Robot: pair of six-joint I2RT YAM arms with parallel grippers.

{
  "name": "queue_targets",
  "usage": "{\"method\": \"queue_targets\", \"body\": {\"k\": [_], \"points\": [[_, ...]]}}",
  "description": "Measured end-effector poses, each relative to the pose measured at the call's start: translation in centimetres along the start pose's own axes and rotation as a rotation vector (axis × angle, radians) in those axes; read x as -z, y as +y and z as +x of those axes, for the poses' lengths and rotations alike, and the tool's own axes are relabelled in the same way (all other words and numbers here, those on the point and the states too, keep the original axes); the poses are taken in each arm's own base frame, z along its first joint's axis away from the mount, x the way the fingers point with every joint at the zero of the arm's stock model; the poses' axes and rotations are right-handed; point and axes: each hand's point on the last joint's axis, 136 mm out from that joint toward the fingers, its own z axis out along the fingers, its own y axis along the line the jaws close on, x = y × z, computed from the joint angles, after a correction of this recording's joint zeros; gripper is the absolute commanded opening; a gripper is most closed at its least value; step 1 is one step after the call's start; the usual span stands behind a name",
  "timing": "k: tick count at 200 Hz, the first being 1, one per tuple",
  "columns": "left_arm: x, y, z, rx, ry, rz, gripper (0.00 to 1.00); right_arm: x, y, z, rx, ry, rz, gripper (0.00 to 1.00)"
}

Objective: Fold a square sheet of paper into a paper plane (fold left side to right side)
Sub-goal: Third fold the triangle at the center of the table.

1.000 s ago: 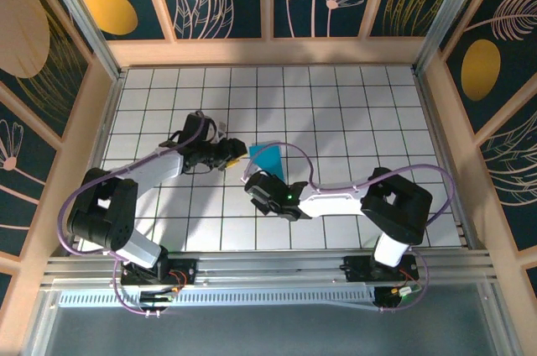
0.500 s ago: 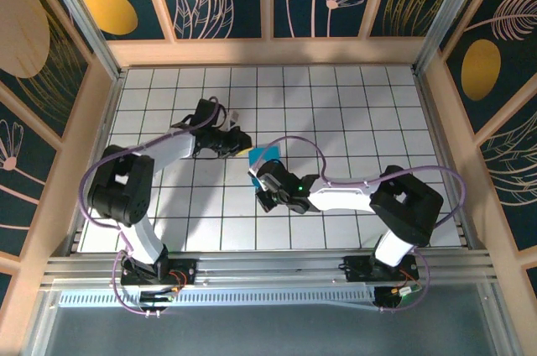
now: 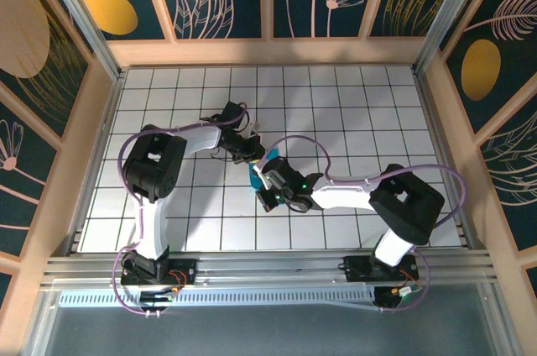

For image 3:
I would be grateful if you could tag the blue cloth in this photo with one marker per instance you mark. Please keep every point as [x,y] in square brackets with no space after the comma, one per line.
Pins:
[256,179]

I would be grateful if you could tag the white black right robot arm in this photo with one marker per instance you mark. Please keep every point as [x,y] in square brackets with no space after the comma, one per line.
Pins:
[403,200]

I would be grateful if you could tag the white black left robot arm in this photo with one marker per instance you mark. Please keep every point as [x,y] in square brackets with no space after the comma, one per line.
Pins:
[153,163]

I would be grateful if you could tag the white grid board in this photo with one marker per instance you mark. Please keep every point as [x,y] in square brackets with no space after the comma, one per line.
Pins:
[210,87]

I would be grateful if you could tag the black electronics box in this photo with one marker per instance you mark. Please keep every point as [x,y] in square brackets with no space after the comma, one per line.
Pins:
[157,297]
[390,295]

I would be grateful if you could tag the aluminium mounting rail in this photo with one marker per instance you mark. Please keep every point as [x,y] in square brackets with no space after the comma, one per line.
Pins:
[272,272]

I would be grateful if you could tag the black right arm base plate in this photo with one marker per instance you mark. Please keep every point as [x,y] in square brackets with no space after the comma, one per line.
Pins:
[356,270]

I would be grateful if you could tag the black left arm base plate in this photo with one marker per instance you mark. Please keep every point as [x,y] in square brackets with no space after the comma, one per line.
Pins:
[186,268]

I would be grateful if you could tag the aluminium side rail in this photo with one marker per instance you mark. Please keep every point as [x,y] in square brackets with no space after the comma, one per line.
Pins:
[95,163]
[435,129]

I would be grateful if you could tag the aluminium corner post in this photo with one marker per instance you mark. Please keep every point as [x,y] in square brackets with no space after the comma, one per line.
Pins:
[449,16]
[84,16]

